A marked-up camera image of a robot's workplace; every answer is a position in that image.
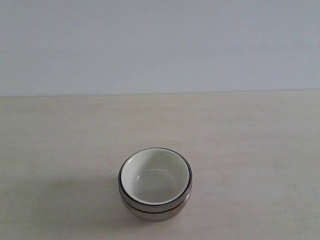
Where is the white ceramic bowl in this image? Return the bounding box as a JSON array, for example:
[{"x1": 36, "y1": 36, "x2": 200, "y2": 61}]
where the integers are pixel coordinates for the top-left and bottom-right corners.
[{"x1": 119, "y1": 148, "x2": 191, "y2": 204}]

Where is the ribbed stainless steel bowl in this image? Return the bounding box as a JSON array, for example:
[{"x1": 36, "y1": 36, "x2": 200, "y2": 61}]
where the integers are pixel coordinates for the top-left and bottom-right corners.
[{"x1": 117, "y1": 146, "x2": 194, "y2": 213}]

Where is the smooth stainless steel bowl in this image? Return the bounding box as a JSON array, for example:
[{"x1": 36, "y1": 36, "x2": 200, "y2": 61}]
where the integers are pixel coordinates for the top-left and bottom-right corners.
[{"x1": 121, "y1": 195, "x2": 190, "y2": 222}]

